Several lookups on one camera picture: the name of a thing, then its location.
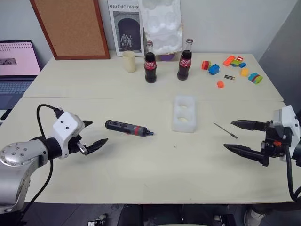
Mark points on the wood framed cork board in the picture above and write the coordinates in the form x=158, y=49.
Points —
x=70, y=26

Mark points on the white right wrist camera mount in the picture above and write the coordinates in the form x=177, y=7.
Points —
x=288, y=115

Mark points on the yellow toy block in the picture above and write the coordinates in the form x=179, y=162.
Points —
x=244, y=72

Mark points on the black white small device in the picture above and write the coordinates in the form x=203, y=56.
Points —
x=97, y=221

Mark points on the black red electric screwdriver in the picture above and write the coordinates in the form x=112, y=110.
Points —
x=124, y=127

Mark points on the glass cola bottle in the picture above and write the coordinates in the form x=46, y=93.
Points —
x=150, y=70
x=184, y=68

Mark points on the white foam block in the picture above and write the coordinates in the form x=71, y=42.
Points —
x=176, y=113

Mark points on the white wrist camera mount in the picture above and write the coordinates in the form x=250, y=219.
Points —
x=288, y=115
x=67, y=124

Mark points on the black gold battery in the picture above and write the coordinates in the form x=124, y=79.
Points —
x=229, y=78

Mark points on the cream plastic cup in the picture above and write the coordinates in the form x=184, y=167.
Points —
x=129, y=62

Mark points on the small blue toy block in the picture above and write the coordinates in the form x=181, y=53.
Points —
x=243, y=65

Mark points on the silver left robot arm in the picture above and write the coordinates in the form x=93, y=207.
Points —
x=14, y=164

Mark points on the open laptop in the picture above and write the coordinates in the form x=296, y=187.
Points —
x=16, y=70

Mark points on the blue green orange toy block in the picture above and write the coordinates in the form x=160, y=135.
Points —
x=255, y=78

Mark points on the small orange toy block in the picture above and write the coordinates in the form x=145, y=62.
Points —
x=220, y=84

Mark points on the purple bowl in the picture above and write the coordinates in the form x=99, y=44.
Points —
x=167, y=57

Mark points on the graphic design poster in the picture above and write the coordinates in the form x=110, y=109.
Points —
x=127, y=28

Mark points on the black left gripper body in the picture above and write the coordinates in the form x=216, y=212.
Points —
x=76, y=143

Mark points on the white rounded shape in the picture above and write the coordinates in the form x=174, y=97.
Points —
x=252, y=216

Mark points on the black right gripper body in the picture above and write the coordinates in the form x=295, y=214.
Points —
x=274, y=146

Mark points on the red white toy block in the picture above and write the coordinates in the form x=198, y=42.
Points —
x=239, y=58

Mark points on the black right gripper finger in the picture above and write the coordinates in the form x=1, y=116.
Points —
x=242, y=150
x=249, y=124

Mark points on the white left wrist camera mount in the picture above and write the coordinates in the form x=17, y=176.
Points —
x=67, y=124

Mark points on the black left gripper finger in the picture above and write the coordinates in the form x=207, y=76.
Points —
x=87, y=123
x=97, y=144

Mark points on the thin metal screwdriver bit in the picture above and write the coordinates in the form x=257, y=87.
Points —
x=225, y=130

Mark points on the flat orange toy block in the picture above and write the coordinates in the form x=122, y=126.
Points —
x=228, y=60

